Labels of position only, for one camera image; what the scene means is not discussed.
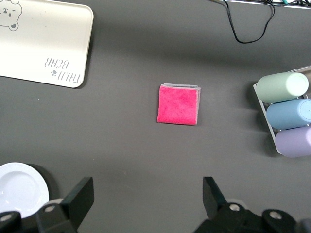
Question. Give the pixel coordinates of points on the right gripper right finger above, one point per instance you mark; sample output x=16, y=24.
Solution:
x=213, y=201

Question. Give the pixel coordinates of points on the white round plate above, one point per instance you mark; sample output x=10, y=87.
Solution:
x=19, y=189

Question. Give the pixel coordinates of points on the purple cup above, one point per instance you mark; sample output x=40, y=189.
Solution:
x=295, y=143

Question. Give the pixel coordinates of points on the blue cup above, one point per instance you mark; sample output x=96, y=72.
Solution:
x=286, y=114

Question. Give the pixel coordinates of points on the cream tray with bear print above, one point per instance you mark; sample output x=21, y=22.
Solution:
x=43, y=41

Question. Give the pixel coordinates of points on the green cup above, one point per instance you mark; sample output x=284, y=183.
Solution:
x=279, y=87

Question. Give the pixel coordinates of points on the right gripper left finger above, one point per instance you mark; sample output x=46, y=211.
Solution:
x=75, y=201

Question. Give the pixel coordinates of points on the pink folded cloth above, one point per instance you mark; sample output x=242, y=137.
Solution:
x=177, y=105

